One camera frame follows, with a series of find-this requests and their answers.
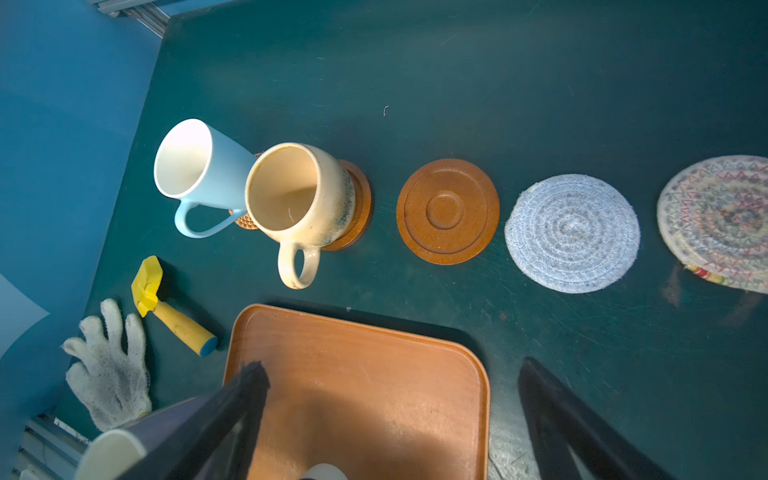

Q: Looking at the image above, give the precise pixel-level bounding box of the multicolour woven round coaster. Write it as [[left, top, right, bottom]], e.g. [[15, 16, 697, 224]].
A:
[[657, 155, 767, 294]]

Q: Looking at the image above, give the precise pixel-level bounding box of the white cream mug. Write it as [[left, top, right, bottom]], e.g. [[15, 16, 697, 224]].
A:
[[300, 463, 347, 480]]

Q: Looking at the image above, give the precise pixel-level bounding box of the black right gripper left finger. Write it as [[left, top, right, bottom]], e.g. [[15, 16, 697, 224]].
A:
[[119, 362, 270, 479]]

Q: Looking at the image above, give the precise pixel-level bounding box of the yellow toy shovel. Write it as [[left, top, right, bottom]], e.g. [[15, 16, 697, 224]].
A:
[[131, 256, 218, 357]]

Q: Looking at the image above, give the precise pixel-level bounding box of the orange brown serving tray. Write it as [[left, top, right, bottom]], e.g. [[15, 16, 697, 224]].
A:
[[224, 304, 491, 479]]

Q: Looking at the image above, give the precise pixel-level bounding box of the cream speckled mug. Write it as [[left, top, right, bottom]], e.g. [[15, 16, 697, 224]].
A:
[[244, 142, 356, 290]]

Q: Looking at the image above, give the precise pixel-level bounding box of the light blue mug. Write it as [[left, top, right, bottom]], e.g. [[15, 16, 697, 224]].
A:
[[153, 118, 257, 239]]

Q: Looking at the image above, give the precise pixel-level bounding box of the white knit glove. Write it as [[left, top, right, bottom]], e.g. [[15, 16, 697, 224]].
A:
[[62, 298, 153, 432]]

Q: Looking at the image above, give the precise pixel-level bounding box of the lavender mug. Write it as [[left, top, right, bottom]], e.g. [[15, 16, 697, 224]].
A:
[[75, 394, 212, 479]]

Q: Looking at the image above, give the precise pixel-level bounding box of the grey woven round coaster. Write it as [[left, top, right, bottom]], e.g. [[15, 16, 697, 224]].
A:
[[504, 174, 641, 294]]

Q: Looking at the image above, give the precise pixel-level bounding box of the aluminium left frame post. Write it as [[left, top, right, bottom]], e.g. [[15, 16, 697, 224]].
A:
[[88, 0, 170, 38]]

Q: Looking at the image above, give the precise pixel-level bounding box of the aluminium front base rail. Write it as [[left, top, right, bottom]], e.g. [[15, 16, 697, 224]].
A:
[[9, 414, 90, 479]]

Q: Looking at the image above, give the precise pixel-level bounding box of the brown wooden round coaster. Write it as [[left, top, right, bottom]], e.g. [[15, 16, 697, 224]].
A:
[[396, 158, 500, 265]]

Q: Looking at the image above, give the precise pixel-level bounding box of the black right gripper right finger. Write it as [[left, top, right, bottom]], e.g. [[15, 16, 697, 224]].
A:
[[518, 357, 672, 479]]

